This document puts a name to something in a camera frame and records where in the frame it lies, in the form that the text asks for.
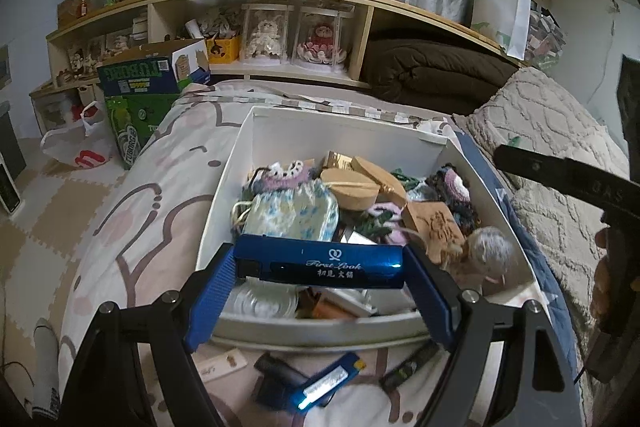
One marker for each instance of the brown leather item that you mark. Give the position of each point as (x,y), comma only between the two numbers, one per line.
(325,307)

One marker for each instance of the wooden oval box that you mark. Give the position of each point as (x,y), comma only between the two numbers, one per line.
(350,194)

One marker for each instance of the tan wooden box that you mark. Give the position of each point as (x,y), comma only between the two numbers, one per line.
(380,174)

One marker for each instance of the dark green lighter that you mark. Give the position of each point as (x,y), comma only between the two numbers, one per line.
(407,367)

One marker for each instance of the clear bin of packets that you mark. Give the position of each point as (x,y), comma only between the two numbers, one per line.
(545,37)

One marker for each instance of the black plastic holder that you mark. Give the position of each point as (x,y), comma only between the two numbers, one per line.
(277,374)

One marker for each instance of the yellow box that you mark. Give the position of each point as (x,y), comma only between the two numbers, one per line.
(225,49)

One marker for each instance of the display case with red doll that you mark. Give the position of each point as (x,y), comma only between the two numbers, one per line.
(322,39)

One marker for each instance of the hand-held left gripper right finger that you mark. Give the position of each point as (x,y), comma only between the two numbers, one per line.
(432,307)

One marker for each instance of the clear storage drawer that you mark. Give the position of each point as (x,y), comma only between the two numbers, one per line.
(50,117)

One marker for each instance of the grey-haired doll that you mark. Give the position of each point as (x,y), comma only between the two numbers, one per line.
(487,249)

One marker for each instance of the white space heater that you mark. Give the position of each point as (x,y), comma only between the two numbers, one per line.
(9,187)

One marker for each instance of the blue plastic lighter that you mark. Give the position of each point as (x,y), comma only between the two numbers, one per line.
(330,379)

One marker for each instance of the white cardboard box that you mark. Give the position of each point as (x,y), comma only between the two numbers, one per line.
(350,132)

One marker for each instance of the carved wooden block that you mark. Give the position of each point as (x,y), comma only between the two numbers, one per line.
(435,227)

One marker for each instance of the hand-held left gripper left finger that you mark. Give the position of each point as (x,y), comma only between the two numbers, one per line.
(210,302)

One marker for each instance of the glass jar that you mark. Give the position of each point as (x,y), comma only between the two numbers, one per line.
(265,302)

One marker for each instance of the cream tufted pillow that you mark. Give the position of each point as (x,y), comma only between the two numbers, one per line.
(540,117)

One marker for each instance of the white striped sock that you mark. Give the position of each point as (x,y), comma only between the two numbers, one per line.
(45,357)

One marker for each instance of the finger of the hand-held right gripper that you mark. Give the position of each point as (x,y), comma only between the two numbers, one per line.
(575,179)

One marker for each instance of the white paper bag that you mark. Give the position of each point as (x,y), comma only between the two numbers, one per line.
(500,2)

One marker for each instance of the blue metal case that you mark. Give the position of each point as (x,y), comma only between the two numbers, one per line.
(320,264)

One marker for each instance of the blue green beer carton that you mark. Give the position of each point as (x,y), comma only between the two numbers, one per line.
(135,72)

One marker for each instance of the display case with white doll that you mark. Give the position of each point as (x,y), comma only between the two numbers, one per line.
(265,34)

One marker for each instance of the small gold box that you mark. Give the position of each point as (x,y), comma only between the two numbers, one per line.
(340,159)

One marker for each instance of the person's right hand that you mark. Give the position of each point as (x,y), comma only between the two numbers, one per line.
(602,277)

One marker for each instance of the white plastic bag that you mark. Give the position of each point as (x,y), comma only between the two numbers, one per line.
(65,147)

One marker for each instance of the dark crochet pouch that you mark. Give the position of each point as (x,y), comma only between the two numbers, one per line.
(450,187)

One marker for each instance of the printed bed cover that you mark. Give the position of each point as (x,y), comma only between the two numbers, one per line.
(165,207)

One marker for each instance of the beige foam floor mat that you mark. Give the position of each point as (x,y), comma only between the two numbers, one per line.
(60,217)

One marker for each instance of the purple crochet pouch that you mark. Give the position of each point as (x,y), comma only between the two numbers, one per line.
(285,174)

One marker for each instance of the brown duvet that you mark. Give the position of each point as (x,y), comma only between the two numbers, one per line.
(430,72)

